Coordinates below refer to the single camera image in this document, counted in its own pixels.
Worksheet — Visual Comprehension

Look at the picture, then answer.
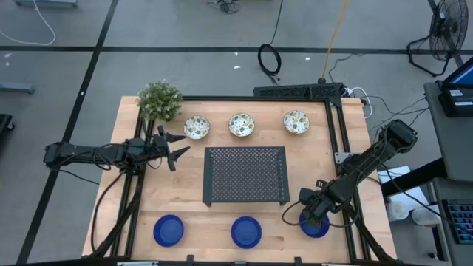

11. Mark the white paper sheet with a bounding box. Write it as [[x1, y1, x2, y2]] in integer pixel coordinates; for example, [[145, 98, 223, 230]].
[[376, 165, 429, 208]]

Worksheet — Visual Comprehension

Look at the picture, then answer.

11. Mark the black keyboard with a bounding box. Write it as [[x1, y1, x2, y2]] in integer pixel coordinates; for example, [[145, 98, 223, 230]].
[[442, 199, 473, 245]]

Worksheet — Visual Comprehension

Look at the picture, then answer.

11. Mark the white floor cable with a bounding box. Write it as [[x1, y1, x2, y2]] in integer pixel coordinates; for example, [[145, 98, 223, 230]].
[[0, 0, 57, 47]]

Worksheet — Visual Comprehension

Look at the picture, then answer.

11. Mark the green plant in black pot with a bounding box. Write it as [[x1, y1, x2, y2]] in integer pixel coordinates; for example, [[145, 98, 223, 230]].
[[137, 79, 185, 123]]

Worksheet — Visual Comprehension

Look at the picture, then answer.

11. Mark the white power cable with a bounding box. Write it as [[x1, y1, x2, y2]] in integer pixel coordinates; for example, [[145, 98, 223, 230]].
[[347, 86, 374, 120]]

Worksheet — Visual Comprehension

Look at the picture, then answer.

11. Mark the white round lid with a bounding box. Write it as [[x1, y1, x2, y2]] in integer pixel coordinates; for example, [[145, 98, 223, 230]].
[[386, 201, 409, 222], [412, 206, 440, 226]]

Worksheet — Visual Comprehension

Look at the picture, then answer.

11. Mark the yellow cable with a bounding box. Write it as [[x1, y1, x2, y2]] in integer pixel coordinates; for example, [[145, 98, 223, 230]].
[[320, 0, 351, 84]]

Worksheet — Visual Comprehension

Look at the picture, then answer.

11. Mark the black floor fan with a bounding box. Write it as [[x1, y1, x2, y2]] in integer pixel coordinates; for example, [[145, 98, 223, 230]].
[[406, 0, 470, 78]]

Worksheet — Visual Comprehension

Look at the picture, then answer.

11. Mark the black laptop with blue screen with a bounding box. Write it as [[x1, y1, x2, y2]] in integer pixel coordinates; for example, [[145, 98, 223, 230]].
[[438, 55, 473, 118]]

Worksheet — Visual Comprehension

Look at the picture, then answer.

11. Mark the black aluminium table frame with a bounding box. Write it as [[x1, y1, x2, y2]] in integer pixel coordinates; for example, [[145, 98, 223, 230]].
[[81, 83, 398, 266]]

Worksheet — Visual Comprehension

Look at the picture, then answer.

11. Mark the black left arm base cable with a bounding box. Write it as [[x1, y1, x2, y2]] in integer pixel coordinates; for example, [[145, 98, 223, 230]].
[[90, 171, 126, 255]]

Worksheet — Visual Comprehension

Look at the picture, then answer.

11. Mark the silver metal bracket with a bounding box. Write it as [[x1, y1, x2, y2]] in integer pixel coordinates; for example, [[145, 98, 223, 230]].
[[334, 151, 355, 166]]

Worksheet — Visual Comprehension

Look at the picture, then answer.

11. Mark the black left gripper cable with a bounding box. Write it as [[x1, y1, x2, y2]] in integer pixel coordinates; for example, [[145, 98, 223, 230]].
[[92, 143, 163, 171]]

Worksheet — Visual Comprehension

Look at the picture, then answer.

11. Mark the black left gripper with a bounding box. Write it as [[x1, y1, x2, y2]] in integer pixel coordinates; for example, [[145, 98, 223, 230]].
[[149, 124, 191, 173]]

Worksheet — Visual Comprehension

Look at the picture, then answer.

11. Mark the coiled black cable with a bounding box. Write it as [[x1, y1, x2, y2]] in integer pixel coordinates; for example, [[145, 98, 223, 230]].
[[257, 0, 285, 84]]

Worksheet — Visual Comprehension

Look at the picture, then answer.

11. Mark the blue plastic bowl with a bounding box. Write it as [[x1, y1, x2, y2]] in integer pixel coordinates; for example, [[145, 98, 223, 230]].
[[298, 209, 330, 239], [231, 216, 263, 250], [152, 214, 185, 248]]

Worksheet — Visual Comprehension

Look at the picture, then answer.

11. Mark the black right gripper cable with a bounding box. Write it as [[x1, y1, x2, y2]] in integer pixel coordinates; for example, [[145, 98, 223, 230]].
[[282, 201, 307, 227]]

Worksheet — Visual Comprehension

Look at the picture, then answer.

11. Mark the yellow bowl with patterned inside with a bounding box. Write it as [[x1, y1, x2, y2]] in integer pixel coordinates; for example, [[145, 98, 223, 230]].
[[183, 115, 211, 140], [283, 109, 310, 135], [228, 112, 256, 138]]

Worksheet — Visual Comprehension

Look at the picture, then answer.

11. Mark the grey desk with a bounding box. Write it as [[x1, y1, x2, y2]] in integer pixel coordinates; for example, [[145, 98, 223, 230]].
[[423, 81, 473, 266]]

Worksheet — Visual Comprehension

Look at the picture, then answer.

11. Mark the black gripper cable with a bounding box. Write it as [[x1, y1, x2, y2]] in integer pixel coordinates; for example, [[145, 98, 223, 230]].
[[282, 201, 307, 227], [92, 143, 163, 171]]

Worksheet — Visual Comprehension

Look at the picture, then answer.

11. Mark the black perforated metal rack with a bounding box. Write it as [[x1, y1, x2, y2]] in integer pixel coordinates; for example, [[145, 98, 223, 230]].
[[202, 146, 291, 208]]

